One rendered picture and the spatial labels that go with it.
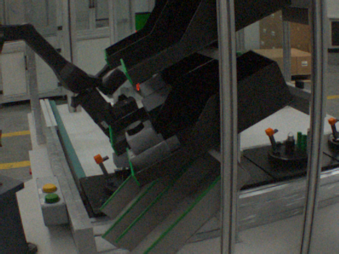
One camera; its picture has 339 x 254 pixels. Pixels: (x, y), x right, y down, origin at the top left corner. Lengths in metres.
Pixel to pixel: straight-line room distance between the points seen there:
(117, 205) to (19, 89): 5.57
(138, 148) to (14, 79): 5.81
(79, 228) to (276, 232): 0.51
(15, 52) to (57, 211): 5.32
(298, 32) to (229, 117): 7.43
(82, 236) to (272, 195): 0.51
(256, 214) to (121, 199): 0.39
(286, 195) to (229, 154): 0.60
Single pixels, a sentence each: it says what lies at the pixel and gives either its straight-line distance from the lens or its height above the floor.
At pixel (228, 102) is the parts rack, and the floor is 1.32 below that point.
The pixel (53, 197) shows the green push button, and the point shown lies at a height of 0.97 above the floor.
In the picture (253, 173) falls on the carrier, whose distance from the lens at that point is 1.34.
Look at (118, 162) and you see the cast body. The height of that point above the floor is 1.05.
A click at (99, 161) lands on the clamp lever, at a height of 1.06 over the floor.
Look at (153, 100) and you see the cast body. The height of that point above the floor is 1.27.
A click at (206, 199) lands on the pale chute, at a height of 1.16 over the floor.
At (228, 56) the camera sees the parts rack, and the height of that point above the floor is 1.39.
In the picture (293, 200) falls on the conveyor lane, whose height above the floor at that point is 0.91.
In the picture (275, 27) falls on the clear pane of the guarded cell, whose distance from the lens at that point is 2.45.
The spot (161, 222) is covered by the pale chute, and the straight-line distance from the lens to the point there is 0.92.
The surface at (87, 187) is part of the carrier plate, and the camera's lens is 1.31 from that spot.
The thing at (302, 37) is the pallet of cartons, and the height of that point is 0.56.
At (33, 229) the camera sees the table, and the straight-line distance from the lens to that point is 1.35.
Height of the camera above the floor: 1.50
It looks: 18 degrees down
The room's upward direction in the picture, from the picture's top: 3 degrees counter-clockwise
